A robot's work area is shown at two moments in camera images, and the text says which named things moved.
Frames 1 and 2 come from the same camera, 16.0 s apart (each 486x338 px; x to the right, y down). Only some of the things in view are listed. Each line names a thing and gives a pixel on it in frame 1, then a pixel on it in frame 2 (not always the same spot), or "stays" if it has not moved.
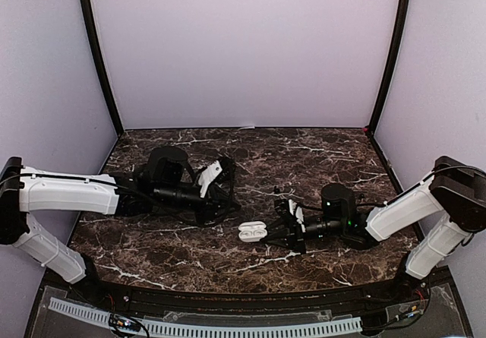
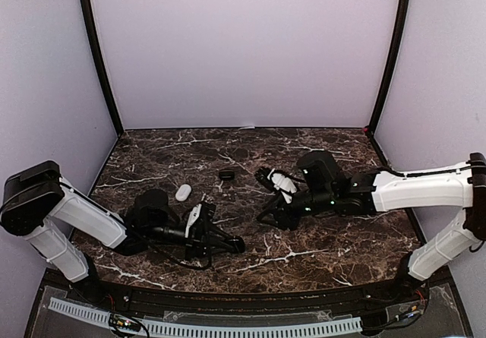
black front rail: [331, 298] stays
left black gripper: [216, 198] to [206, 239]
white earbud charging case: [252, 231] to [183, 192]
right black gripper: [295, 235] to [285, 219]
